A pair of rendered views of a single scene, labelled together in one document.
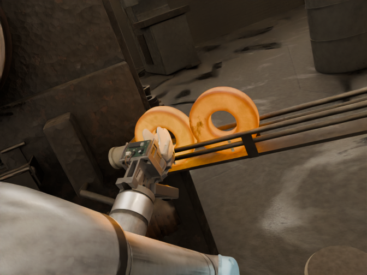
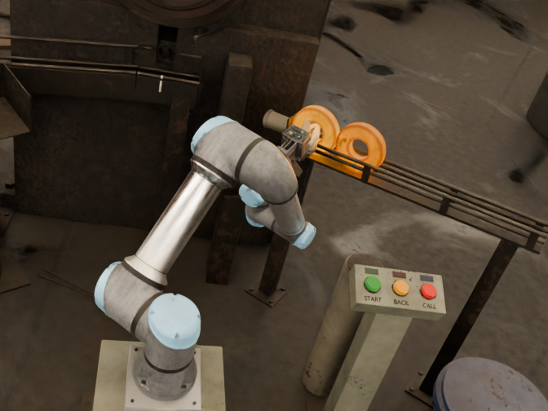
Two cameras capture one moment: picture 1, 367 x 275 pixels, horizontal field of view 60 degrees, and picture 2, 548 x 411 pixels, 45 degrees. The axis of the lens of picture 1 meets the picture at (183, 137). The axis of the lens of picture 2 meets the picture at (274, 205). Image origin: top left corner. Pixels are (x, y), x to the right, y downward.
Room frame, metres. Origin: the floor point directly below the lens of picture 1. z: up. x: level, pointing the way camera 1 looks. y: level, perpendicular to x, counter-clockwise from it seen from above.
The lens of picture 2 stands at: (-1.05, 0.19, 1.69)
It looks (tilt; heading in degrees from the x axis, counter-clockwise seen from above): 36 degrees down; 357
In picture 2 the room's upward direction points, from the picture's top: 15 degrees clockwise
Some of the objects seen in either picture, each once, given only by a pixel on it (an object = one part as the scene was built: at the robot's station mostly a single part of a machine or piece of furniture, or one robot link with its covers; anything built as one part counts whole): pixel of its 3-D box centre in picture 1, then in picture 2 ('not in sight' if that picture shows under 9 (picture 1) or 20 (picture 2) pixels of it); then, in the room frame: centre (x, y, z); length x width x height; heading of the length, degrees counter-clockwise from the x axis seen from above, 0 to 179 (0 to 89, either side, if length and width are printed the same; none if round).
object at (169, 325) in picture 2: not in sight; (170, 329); (-0.04, 0.29, 0.54); 0.13 x 0.12 x 0.14; 62
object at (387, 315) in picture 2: not in sight; (366, 361); (0.21, -0.24, 0.31); 0.24 x 0.16 x 0.62; 99
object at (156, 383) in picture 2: not in sight; (167, 361); (-0.04, 0.29, 0.43); 0.15 x 0.15 x 0.10
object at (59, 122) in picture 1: (75, 155); (234, 91); (0.88, 0.32, 0.68); 0.11 x 0.08 x 0.24; 9
